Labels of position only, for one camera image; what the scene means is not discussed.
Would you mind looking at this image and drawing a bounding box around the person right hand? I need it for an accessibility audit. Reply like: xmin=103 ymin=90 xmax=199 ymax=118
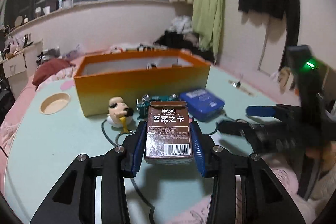
xmin=305 ymin=141 xmax=335 ymax=172

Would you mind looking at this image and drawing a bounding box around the cartoon duck figurine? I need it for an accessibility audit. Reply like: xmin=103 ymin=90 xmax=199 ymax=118
xmin=106 ymin=97 xmax=134 ymax=133

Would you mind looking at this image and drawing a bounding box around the green hanging cloth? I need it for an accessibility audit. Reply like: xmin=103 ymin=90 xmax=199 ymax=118
xmin=191 ymin=0 xmax=224 ymax=56

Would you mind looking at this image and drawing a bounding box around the orange cardboard box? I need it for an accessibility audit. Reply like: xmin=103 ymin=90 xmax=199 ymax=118
xmin=74 ymin=50 xmax=211 ymax=117

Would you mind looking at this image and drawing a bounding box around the dark red pillow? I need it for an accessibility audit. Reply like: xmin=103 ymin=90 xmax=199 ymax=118
xmin=33 ymin=58 xmax=75 ymax=88

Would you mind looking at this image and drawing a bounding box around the white drawer cabinet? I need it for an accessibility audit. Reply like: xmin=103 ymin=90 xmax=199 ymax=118
xmin=1 ymin=40 xmax=43 ymax=100

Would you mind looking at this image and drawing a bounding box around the blue tin case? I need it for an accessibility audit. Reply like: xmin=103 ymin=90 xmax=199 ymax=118
xmin=179 ymin=89 xmax=225 ymax=122

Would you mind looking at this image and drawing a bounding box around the teal toy car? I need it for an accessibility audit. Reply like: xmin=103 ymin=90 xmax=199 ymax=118
xmin=136 ymin=94 xmax=180 ymax=119

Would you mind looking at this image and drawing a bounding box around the mint cartoon lap table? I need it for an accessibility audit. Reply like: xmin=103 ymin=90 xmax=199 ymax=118
xmin=3 ymin=66 xmax=284 ymax=224

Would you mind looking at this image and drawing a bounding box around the pink quilt blanket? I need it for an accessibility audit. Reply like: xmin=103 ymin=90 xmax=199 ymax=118
xmin=1 ymin=57 xmax=84 ymax=182

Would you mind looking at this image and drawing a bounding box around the black clothes pile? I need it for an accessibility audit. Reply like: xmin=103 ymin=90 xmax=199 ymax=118
xmin=153 ymin=31 xmax=215 ymax=64

